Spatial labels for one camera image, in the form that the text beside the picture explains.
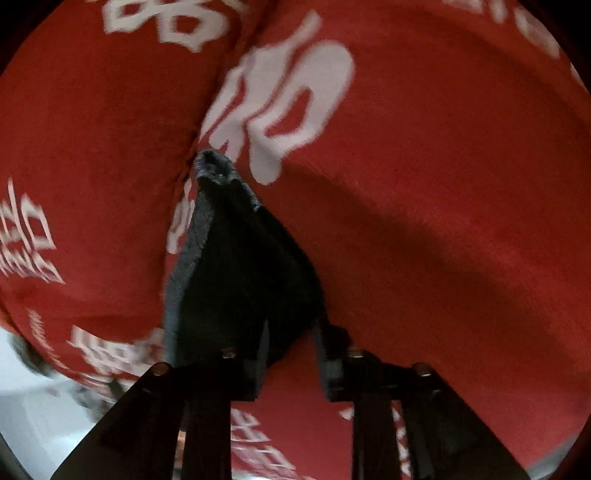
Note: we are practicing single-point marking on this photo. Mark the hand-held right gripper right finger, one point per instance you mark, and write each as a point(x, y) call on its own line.
point(324, 364)

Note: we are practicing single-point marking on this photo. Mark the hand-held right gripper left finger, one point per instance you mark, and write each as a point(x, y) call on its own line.
point(258, 364)

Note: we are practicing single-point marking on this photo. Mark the red printed blanket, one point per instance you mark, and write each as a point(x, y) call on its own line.
point(415, 184)

